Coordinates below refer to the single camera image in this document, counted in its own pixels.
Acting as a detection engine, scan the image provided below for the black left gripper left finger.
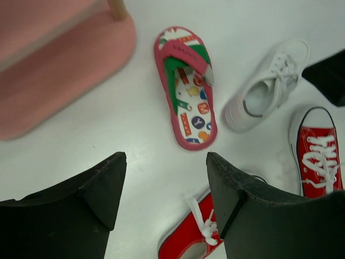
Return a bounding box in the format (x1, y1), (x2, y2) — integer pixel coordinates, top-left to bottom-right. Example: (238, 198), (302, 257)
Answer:
(1, 152), (127, 259)

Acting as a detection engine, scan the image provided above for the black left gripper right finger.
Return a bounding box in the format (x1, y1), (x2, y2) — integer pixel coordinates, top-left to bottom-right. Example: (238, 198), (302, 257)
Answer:
(206, 152), (344, 258)

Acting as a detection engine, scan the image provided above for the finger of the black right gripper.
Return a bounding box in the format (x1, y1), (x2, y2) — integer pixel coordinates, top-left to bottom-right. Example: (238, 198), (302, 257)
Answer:
(302, 50), (345, 107)

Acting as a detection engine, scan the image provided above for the pink patterned sandal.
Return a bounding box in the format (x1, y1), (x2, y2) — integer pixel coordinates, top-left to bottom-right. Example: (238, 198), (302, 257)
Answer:
(154, 26), (218, 151)

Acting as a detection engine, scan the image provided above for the pink three-tier shoe shelf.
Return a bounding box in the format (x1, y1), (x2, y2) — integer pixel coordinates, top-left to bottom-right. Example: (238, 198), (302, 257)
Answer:
(1, 1), (136, 140)

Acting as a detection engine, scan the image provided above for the red sneaker centre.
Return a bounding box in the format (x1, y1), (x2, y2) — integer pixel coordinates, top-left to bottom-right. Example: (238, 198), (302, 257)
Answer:
(157, 187), (223, 259)

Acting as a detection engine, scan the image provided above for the red sneaker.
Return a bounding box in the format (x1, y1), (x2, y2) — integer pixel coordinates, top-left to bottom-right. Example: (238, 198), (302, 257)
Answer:
(288, 106), (344, 198)
(157, 187), (223, 259)

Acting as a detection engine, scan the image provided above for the white sneaker right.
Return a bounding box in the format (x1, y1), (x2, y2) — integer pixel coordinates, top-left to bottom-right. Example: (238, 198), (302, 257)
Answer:
(223, 38), (310, 133)

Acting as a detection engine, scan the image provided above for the red sneaker right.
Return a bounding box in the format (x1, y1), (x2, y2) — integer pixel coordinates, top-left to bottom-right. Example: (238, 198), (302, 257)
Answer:
(288, 106), (344, 198)

